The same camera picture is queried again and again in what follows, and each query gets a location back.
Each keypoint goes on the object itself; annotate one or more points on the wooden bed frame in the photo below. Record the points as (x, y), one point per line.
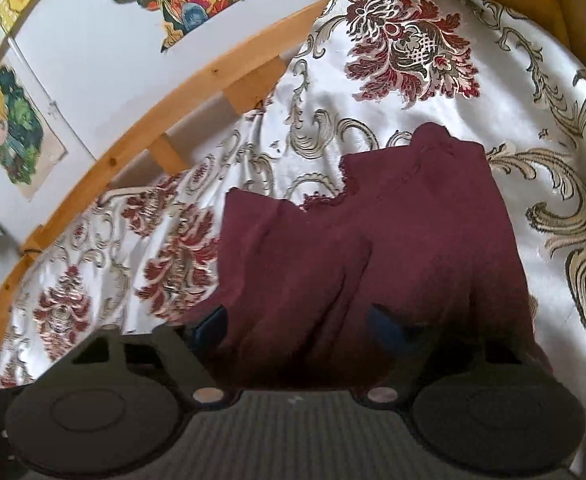
(244, 74)

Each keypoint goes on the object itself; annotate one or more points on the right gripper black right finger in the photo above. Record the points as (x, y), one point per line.
(420, 354)

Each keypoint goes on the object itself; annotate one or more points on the maroon small garment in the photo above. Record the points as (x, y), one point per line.
(323, 295)

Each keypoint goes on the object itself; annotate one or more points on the white floral satin bedspread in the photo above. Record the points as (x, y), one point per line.
(369, 73)

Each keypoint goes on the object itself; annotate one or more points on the cartoon child wall poster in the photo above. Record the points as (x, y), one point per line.
(29, 149)

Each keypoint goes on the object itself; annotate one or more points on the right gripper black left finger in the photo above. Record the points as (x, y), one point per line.
(173, 355)

